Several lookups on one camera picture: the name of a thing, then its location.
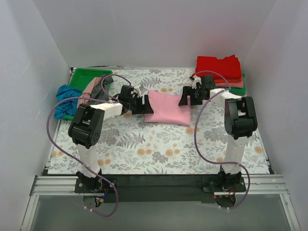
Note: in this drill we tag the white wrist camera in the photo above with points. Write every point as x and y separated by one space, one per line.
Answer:
138 90
196 82

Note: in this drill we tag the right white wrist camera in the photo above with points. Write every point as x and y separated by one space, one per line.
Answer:
196 82

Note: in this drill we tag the dusty pink t-shirt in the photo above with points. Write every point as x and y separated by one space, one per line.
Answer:
86 94

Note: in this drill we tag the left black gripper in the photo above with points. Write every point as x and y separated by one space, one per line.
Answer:
142 105

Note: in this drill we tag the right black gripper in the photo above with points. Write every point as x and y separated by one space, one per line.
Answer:
191 95

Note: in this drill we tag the red folded t-shirt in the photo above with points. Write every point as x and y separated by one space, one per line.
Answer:
229 67

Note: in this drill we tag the pink folded t-shirt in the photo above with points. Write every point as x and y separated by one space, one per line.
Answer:
239 84

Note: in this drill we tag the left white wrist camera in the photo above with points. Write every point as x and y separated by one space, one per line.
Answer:
138 90

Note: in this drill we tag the green plastic bin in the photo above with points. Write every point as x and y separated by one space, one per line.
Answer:
82 77

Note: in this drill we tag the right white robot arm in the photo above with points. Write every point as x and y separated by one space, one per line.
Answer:
240 121

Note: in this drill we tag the blue t-shirt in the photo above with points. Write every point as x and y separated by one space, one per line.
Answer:
69 107

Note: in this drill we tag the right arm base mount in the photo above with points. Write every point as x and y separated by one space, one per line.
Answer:
221 195

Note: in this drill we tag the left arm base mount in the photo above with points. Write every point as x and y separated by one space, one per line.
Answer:
96 187

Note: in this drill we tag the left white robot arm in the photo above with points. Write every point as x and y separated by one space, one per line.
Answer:
85 129

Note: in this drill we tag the green folded t-shirt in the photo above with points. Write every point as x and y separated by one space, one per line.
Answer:
239 91

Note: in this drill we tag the aluminium frame rail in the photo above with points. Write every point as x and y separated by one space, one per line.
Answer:
161 203

